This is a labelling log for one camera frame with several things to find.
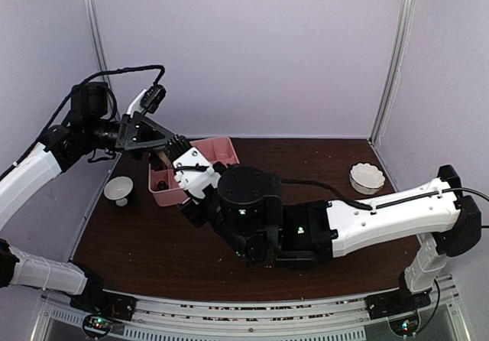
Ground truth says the dark brown rolled sock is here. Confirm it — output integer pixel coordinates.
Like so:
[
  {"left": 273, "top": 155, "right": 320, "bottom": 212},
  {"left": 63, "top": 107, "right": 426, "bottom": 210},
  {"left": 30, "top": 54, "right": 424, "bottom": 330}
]
[{"left": 154, "top": 180, "right": 169, "bottom": 191}]

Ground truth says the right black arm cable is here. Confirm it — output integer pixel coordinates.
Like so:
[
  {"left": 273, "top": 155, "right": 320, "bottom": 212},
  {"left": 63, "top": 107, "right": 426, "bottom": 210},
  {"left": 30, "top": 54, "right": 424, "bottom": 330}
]
[{"left": 280, "top": 179, "right": 489, "bottom": 212}]

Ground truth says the white round cup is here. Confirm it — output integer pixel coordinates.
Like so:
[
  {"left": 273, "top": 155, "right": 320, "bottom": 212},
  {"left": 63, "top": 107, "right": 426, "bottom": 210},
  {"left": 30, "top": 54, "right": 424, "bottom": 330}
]
[{"left": 103, "top": 176, "right": 134, "bottom": 207}]

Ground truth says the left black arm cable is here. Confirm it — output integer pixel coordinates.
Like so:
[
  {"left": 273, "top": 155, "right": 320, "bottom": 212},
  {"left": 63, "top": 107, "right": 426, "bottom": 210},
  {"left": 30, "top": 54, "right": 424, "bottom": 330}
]
[{"left": 0, "top": 64, "right": 167, "bottom": 181}]

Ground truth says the tan ribbed sock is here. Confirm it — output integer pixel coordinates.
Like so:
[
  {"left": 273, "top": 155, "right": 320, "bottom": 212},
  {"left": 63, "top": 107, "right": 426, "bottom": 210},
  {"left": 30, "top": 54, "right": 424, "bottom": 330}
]
[{"left": 154, "top": 149, "right": 171, "bottom": 166}]

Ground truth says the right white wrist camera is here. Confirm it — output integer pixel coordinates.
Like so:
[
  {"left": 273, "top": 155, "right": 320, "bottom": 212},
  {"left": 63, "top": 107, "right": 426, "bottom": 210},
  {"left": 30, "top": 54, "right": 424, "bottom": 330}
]
[{"left": 164, "top": 135, "right": 221, "bottom": 203}]

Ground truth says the pink divided organizer tray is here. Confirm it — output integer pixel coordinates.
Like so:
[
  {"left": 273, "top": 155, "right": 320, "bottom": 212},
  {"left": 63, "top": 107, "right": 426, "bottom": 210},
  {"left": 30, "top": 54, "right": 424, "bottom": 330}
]
[{"left": 148, "top": 137, "right": 239, "bottom": 207}]

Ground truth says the aluminium frame post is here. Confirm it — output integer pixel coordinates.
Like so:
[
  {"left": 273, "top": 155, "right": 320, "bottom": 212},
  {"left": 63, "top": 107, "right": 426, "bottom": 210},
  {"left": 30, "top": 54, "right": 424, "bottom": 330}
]
[
  {"left": 370, "top": 0, "right": 415, "bottom": 148},
  {"left": 83, "top": 0, "right": 107, "bottom": 71}
]

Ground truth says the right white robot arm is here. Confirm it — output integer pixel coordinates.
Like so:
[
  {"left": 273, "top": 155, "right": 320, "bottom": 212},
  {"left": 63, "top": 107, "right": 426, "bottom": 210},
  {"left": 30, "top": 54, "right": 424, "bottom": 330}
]
[{"left": 175, "top": 164, "right": 482, "bottom": 312}]

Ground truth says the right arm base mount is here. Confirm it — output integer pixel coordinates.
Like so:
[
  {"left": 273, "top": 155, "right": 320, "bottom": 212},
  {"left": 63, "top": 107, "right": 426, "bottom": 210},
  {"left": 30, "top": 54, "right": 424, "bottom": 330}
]
[{"left": 365, "top": 289, "right": 431, "bottom": 338}]

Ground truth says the white scalloped bowl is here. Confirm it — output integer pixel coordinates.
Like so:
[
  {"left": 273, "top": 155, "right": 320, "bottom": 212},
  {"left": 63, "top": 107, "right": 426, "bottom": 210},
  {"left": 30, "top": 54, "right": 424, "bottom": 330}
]
[{"left": 349, "top": 163, "right": 386, "bottom": 196}]

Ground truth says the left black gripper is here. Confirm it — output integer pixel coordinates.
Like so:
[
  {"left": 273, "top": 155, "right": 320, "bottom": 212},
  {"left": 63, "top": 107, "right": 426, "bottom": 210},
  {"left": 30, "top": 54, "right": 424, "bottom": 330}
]
[{"left": 85, "top": 109, "right": 181, "bottom": 164}]

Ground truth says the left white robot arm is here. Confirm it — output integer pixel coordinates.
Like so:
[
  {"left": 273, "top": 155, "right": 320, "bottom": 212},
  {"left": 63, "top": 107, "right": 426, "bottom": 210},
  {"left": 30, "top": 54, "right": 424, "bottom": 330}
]
[{"left": 1, "top": 82, "right": 170, "bottom": 313}]

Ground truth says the right aluminium frame post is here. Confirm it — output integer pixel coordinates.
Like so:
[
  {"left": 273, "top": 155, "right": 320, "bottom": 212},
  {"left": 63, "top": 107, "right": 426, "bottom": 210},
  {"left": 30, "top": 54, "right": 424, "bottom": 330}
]
[{"left": 370, "top": 0, "right": 415, "bottom": 148}]

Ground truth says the left aluminium frame post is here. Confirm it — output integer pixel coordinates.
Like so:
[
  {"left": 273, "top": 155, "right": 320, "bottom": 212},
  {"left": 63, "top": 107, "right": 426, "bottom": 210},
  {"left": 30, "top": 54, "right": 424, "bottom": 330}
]
[{"left": 83, "top": 0, "right": 107, "bottom": 71}]

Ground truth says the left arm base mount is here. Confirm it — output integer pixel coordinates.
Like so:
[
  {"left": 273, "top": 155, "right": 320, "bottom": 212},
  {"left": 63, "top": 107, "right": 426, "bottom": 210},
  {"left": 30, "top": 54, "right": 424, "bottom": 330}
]
[{"left": 69, "top": 291, "right": 137, "bottom": 340}]

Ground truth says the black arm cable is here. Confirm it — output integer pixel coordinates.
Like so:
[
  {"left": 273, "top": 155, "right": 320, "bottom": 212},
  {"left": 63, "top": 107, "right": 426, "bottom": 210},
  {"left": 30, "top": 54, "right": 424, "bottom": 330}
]
[
  {"left": 0, "top": 64, "right": 167, "bottom": 181},
  {"left": 280, "top": 179, "right": 489, "bottom": 212}
]

